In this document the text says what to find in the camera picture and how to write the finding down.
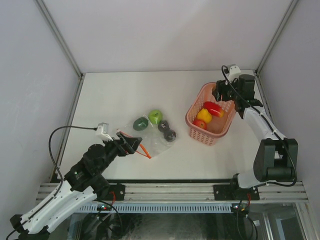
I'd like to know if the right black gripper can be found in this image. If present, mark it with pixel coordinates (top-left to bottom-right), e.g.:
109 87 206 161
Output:
213 76 241 102

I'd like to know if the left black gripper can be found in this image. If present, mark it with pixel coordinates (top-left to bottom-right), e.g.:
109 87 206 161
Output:
96 131 142 174

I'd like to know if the red yellow fake peach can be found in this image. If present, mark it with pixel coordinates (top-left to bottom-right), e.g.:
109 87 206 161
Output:
203 101 224 118

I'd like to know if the dark green fake fruit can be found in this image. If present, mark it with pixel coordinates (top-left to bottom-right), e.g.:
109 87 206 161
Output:
132 116 149 131

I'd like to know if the clear zip top bag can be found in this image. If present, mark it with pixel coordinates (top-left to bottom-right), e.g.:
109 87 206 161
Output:
115 115 178 159

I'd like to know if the yellow fake pear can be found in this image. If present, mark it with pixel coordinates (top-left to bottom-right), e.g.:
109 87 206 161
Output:
196 108 212 124

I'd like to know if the red fake apple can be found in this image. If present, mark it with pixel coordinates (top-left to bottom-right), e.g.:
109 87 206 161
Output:
192 118 207 130

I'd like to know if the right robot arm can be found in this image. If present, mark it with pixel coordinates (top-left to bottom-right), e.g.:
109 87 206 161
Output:
212 74 298 200

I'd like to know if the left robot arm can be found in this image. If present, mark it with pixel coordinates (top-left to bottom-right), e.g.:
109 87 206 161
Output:
10 132 143 240

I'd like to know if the light green fake apple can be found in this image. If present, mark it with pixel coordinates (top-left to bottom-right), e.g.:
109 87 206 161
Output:
148 109 163 125

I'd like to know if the black fake fruit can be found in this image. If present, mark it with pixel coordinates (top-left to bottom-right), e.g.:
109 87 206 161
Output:
163 129 177 143
158 120 170 133

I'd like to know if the pink plastic basket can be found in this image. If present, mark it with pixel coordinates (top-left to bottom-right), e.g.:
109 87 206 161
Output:
185 82 236 146

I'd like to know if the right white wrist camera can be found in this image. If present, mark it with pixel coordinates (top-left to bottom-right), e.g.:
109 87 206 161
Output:
223 64 241 82

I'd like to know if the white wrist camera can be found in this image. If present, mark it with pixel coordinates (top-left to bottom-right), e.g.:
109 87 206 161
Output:
95 122 113 142
223 64 241 82

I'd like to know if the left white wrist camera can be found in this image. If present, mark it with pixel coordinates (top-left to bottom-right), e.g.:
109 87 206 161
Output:
95 122 113 142

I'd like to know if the grey slotted cable duct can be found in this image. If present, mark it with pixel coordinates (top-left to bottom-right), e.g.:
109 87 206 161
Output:
75 202 233 214

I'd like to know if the left black camera cable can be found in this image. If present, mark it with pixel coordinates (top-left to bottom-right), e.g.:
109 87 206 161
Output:
48 125 98 198

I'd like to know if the right aluminium frame post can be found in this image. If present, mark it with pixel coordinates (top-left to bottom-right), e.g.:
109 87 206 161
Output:
255 0 300 74

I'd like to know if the aluminium front rail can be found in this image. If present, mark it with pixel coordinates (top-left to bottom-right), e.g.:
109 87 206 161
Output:
38 181 310 203

